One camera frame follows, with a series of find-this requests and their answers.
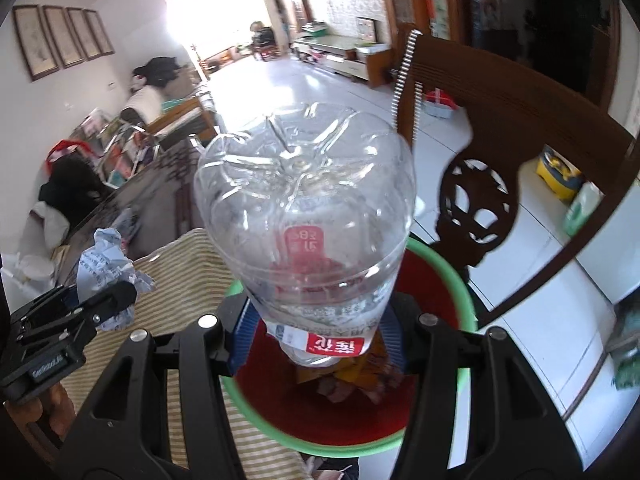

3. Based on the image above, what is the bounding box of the white desk lamp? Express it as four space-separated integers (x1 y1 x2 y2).
0 252 56 301

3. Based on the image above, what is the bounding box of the wooden sofa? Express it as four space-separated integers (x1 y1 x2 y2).
122 85 218 153

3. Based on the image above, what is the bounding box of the wooden television cabinet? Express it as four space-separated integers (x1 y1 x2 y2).
292 30 393 86

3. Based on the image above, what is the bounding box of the green bag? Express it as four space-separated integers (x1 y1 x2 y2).
612 305 640 391

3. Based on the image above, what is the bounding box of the printed door curtain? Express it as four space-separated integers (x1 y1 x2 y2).
462 0 531 51

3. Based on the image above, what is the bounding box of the grey printed blanket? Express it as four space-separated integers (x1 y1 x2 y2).
67 135 221 281

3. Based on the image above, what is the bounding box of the white cloth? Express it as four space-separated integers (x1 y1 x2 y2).
122 85 163 123

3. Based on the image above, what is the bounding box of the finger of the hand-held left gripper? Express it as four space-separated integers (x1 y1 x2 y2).
10 285 83 333
30 281 138 352

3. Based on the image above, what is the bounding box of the clear plastic bottle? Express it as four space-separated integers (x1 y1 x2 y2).
192 101 417 367

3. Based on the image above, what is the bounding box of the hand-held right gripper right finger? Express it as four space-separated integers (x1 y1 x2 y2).
380 292 588 480

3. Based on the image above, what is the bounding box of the red bag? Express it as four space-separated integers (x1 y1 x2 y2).
46 141 96 166

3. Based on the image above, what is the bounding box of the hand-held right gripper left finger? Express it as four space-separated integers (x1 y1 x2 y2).
50 292 261 480

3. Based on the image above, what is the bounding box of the red basin with green rim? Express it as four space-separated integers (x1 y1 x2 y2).
220 235 476 458

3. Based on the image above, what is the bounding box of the green plastic bottle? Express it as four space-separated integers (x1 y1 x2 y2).
562 180 603 238

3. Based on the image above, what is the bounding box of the yellow striped mat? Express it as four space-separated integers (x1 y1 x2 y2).
57 227 301 480

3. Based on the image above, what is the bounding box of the white plastic bag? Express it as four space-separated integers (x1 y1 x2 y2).
31 201 71 251

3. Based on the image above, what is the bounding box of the wall calendar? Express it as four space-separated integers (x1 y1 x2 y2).
427 0 451 41

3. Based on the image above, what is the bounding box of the printed paper ball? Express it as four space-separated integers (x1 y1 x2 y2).
76 227 156 332

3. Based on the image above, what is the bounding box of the black jacket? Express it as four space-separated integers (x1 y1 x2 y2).
39 155 113 221

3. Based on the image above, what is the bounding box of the yellow and blue container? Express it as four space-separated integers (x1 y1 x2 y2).
536 145 586 203

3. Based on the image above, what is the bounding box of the magazine rack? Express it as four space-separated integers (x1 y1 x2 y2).
75 107 161 191

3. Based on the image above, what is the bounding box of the black clothing pile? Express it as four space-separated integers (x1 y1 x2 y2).
132 56 183 88

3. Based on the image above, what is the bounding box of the carved wooden chair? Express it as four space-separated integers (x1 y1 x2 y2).
387 30 636 328

